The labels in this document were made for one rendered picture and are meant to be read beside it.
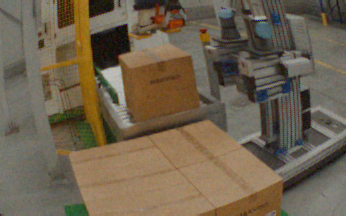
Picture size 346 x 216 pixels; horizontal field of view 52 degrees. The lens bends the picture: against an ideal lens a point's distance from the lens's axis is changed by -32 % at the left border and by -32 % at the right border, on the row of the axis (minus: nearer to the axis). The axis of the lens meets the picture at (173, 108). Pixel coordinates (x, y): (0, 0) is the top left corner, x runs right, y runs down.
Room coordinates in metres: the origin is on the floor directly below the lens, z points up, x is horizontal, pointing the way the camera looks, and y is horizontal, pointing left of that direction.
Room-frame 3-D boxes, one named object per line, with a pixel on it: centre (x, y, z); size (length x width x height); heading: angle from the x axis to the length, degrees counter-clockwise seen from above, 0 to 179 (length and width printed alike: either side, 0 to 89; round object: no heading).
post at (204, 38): (3.75, -0.34, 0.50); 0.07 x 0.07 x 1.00; 14
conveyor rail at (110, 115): (4.12, 0.61, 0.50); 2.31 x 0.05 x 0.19; 14
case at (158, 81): (3.42, 0.08, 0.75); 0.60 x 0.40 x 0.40; 12
